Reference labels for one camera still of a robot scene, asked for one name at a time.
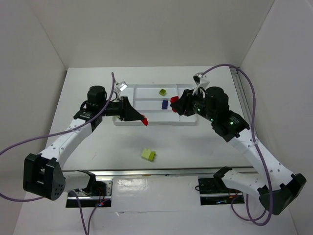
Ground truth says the pale and lime green lego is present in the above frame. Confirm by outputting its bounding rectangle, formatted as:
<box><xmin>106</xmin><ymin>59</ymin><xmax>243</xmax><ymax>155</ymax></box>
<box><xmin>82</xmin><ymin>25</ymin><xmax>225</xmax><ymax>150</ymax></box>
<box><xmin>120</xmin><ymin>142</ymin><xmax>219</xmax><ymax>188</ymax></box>
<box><xmin>141</xmin><ymin>149</ymin><xmax>156</xmax><ymax>162</ymax></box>

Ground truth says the aluminium rail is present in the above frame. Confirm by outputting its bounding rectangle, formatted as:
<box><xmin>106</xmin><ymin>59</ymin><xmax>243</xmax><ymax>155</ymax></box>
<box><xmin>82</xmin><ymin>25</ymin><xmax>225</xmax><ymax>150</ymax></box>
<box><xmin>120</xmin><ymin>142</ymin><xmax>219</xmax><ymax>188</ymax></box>
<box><xmin>229</xmin><ymin>67</ymin><xmax>252</xmax><ymax>125</ymax></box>
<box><xmin>61</xmin><ymin>167</ymin><xmax>255</xmax><ymax>179</ymax></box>

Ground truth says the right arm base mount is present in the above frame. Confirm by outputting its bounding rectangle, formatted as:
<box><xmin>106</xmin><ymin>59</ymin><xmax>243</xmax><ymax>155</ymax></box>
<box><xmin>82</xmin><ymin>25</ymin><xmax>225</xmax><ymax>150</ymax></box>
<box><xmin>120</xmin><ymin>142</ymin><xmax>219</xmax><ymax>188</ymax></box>
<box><xmin>195</xmin><ymin>166</ymin><xmax>245</xmax><ymax>206</ymax></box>

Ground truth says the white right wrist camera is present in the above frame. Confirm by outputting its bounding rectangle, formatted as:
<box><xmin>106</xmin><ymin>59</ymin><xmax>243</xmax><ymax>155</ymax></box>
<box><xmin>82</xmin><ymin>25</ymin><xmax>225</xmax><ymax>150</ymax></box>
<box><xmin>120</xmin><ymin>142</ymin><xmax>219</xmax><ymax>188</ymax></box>
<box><xmin>192</xmin><ymin>72</ymin><xmax>210</xmax><ymax>95</ymax></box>

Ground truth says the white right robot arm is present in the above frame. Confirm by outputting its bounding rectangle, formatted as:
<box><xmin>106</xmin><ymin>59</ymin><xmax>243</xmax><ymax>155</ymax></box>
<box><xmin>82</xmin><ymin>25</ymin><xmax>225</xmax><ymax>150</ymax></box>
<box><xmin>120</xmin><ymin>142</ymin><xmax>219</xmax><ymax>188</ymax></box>
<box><xmin>170</xmin><ymin>87</ymin><xmax>306</xmax><ymax>215</ymax></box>

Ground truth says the red lego brick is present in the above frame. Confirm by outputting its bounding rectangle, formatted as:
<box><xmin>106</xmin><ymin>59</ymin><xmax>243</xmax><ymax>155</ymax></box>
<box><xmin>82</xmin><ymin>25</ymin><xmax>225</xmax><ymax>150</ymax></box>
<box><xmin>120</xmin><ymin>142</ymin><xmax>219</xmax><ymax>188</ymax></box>
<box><xmin>170</xmin><ymin>96</ymin><xmax>179</xmax><ymax>103</ymax></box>

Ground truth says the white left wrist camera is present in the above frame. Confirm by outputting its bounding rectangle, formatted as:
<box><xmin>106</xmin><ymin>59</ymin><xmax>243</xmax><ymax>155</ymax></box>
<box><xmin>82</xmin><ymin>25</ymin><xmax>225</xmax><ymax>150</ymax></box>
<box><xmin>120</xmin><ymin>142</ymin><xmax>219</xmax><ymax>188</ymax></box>
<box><xmin>115</xmin><ymin>81</ymin><xmax>128</xmax><ymax>93</ymax></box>

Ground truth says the red curved lego piece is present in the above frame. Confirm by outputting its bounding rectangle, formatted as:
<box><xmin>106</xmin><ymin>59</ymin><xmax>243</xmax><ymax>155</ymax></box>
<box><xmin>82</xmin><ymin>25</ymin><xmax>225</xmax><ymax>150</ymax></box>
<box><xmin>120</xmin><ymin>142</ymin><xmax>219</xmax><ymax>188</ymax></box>
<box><xmin>141</xmin><ymin>117</ymin><xmax>148</xmax><ymax>126</ymax></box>

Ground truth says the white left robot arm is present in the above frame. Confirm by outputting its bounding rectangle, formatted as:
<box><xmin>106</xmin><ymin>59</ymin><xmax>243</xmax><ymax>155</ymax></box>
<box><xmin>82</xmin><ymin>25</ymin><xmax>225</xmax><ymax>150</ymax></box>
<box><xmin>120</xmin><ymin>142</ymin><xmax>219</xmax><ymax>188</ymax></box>
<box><xmin>23</xmin><ymin>86</ymin><xmax>148</xmax><ymax>201</ymax></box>

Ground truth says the aluminium rail right side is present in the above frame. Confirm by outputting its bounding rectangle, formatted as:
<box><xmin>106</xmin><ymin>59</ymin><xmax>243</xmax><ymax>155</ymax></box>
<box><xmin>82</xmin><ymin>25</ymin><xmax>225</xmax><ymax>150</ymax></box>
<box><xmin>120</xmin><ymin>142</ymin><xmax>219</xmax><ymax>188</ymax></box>
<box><xmin>229</xmin><ymin>67</ymin><xmax>252</xmax><ymax>125</ymax></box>

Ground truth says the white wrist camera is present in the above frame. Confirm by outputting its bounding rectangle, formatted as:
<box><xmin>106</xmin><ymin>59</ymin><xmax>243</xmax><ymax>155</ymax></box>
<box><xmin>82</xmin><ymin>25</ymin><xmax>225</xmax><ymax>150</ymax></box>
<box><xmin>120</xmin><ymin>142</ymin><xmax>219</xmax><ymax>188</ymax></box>
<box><xmin>192</xmin><ymin>72</ymin><xmax>210</xmax><ymax>95</ymax></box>
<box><xmin>115</xmin><ymin>81</ymin><xmax>128</xmax><ymax>93</ymax></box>

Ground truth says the white divided sorting tray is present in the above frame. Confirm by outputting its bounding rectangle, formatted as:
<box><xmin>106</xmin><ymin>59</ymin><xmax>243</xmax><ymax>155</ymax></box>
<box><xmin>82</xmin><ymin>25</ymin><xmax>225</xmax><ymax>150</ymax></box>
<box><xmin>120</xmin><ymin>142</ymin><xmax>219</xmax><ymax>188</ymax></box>
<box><xmin>121</xmin><ymin>84</ymin><xmax>197</xmax><ymax>126</ymax></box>

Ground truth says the purple lego plate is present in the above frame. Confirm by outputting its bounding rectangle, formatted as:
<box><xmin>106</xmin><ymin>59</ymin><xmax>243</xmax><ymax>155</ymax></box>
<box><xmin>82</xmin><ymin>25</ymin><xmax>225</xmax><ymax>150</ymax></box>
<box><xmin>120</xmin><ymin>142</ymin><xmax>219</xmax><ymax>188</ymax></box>
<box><xmin>161</xmin><ymin>100</ymin><xmax>168</xmax><ymax>110</ymax></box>

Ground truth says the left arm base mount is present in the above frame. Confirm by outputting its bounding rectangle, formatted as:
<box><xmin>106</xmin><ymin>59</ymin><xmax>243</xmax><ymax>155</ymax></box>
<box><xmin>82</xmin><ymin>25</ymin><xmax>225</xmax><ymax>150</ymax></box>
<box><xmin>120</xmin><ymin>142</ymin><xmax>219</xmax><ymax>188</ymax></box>
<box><xmin>64</xmin><ymin>170</ymin><xmax>113</xmax><ymax>208</ymax></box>

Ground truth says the dark green square lego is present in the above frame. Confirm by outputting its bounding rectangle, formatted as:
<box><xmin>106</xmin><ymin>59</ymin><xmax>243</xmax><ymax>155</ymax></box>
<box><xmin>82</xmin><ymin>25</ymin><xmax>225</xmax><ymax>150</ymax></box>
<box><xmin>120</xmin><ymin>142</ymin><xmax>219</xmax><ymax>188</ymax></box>
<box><xmin>159</xmin><ymin>89</ymin><xmax>167</xmax><ymax>96</ymax></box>

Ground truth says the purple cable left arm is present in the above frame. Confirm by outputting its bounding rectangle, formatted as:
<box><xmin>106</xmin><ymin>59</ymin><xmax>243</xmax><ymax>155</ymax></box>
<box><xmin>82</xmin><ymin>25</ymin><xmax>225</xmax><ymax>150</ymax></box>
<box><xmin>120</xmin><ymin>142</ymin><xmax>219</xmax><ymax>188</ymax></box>
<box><xmin>0</xmin><ymin>72</ymin><xmax>118</xmax><ymax>235</ymax></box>

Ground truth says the aluminium rail front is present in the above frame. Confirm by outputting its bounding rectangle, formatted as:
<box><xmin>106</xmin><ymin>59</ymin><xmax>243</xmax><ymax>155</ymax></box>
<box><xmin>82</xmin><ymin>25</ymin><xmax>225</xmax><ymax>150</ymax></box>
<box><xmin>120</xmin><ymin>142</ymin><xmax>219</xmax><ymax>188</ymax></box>
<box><xmin>61</xmin><ymin>167</ymin><xmax>255</xmax><ymax>179</ymax></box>

